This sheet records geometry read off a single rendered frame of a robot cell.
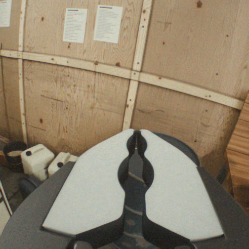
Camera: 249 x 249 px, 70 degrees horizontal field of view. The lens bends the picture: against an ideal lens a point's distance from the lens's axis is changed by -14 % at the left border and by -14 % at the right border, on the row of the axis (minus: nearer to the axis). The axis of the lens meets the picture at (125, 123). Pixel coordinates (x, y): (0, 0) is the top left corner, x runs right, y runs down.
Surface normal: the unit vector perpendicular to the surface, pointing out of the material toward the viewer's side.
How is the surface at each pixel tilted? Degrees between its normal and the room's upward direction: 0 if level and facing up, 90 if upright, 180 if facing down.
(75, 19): 90
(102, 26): 90
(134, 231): 90
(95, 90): 90
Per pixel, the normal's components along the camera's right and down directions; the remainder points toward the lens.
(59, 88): -0.30, 0.42
